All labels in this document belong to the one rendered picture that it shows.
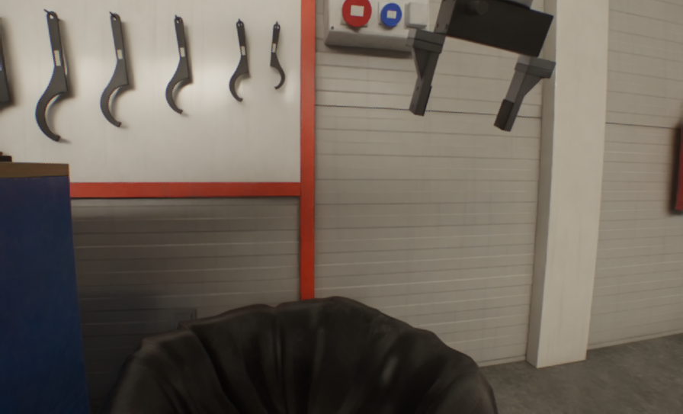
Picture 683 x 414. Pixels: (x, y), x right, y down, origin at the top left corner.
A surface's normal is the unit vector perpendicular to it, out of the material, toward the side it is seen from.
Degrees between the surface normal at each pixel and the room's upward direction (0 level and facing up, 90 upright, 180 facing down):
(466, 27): 113
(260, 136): 90
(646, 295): 90
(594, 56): 90
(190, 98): 90
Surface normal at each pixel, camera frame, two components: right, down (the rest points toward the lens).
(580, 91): 0.20, 0.08
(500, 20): 0.11, 0.47
